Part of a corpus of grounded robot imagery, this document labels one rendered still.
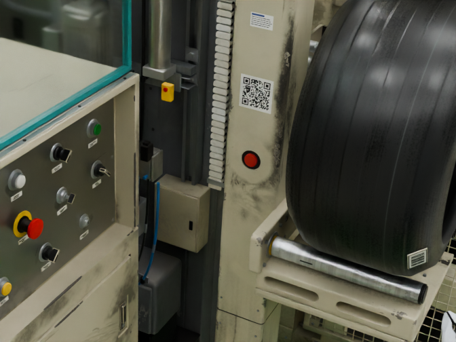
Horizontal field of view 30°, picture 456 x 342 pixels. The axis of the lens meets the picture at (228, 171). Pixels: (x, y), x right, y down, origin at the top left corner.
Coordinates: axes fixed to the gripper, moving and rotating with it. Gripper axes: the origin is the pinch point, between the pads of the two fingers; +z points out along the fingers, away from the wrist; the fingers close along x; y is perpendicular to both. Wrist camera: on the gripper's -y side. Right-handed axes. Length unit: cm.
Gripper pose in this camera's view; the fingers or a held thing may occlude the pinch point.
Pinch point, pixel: (450, 317)
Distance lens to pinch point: 159.8
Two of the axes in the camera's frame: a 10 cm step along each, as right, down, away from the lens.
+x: 9.4, -3.4, 0.2
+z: -3.3, -8.8, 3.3
